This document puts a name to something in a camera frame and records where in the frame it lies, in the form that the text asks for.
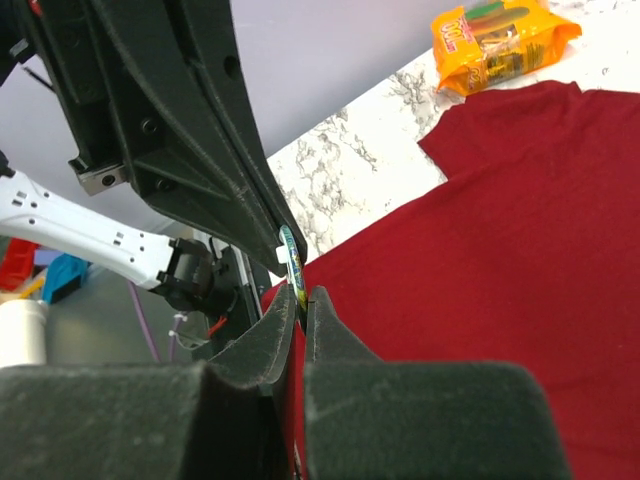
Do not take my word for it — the orange snack packet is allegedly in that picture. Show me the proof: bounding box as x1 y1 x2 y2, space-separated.
431 1 582 97

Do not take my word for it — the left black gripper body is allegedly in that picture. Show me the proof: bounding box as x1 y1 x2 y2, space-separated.
14 1 150 196

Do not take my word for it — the red t-shirt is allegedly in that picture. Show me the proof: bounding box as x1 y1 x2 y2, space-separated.
305 81 639 479

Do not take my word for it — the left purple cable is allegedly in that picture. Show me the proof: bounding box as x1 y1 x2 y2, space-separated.
127 279 189 364

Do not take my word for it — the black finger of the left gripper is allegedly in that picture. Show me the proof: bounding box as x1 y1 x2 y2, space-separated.
106 1 285 276
164 0 308 262

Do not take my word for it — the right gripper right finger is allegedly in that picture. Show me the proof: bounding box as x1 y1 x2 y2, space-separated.
303 287 572 479

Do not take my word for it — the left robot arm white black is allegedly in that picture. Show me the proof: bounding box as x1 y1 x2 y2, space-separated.
1 1 307 316

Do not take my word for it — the white plastic bottle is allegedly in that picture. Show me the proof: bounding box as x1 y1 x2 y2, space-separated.
0 299 49 369

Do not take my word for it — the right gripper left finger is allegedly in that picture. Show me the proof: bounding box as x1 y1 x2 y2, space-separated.
1 286 296 479

